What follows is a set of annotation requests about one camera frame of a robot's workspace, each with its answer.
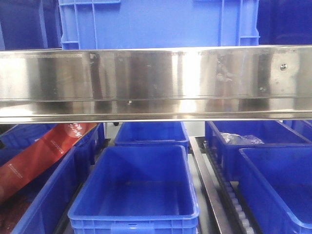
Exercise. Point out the blue centre rear box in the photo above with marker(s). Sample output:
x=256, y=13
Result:
x=152, y=133

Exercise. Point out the blue box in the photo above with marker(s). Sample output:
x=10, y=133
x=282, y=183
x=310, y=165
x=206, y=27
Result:
x=152, y=133
x=38, y=207
x=137, y=190
x=276, y=184
x=272, y=133

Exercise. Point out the steel shelf front beam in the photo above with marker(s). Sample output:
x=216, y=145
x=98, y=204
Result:
x=195, y=83

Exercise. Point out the blue right rear box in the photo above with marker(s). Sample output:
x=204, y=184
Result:
x=272, y=133

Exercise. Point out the blue centre front box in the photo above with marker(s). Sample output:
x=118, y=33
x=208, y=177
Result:
x=137, y=190

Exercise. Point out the blue upper shelf crate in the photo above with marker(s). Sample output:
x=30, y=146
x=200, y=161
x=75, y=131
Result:
x=136, y=24

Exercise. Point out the blue right front box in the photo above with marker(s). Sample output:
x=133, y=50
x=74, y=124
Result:
x=276, y=184

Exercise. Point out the blue left box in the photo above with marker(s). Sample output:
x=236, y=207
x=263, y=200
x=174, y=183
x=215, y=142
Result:
x=38, y=207

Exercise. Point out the clear plastic bag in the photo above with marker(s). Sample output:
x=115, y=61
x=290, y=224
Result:
x=236, y=139

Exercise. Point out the lower white roller track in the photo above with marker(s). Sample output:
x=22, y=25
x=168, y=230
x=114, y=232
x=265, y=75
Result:
x=235, y=206

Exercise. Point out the red packaging bag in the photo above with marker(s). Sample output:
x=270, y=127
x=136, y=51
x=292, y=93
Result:
x=40, y=156

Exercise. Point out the steel lower divider rail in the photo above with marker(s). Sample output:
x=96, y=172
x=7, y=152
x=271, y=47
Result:
x=220, y=224

